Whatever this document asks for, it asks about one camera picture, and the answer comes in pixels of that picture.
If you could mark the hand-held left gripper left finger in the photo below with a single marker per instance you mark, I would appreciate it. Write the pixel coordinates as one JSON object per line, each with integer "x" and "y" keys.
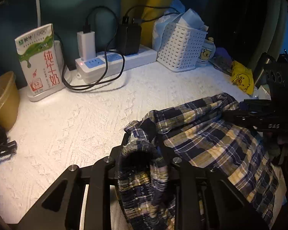
{"x": 114, "y": 154}

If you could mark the person's right hand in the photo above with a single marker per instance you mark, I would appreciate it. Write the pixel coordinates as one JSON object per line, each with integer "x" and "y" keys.
{"x": 277, "y": 146}

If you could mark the plaid pants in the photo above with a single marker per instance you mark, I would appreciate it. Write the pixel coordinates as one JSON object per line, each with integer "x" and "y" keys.
{"x": 218, "y": 143}

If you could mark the milk carton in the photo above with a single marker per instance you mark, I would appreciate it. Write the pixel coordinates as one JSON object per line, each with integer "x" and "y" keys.
{"x": 38, "y": 57}

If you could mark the dark green packet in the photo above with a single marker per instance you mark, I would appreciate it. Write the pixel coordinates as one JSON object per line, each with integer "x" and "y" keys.
{"x": 220, "y": 64}

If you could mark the purple cloth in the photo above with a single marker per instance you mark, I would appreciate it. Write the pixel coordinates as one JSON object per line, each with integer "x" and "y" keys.
{"x": 222, "y": 52}

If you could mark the blue face masks in plastic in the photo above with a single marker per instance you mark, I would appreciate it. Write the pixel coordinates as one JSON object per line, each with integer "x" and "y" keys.
{"x": 163, "y": 31}

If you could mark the brown bowl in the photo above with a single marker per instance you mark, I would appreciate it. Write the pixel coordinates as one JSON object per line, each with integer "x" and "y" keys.
{"x": 2, "y": 100}

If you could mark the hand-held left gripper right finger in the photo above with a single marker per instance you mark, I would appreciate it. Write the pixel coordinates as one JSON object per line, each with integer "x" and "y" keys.
{"x": 169, "y": 157}

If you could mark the yellow duck pouch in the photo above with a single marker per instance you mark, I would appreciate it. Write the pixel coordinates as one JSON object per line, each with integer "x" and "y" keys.
{"x": 242, "y": 79}

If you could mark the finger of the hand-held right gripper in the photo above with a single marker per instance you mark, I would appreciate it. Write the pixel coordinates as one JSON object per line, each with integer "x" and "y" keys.
{"x": 242, "y": 117}
{"x": 256, "y": 105}

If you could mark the yellow curtain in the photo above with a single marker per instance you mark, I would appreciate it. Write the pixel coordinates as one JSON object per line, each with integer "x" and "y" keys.
{"x": 144, "y": 0}

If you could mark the small yellow duck figure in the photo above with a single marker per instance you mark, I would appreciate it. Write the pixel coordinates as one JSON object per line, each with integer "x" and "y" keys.
{"x": 210, "y": 40}

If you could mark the black charger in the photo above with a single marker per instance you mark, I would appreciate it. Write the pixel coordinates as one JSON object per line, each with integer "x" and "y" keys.
{"x": 128, "y": 38}

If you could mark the white charger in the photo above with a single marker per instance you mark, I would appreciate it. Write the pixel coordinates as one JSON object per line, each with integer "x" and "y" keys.
{"x": 86, "y": 45}

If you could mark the white textured tablecloth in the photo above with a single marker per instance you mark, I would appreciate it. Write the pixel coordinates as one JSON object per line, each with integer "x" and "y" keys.
{"x": 74, "y": 124}

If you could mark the white power strip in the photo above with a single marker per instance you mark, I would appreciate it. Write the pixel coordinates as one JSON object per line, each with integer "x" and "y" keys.
{"x": 139, "y": 57}

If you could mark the white plastic basket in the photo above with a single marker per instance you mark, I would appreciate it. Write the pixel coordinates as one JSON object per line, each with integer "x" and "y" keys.
{"x": 180, "y": 48}

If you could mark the white mug with yellow print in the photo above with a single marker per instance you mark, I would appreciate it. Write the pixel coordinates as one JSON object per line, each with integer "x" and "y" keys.
{"x": 205, "y": 56}

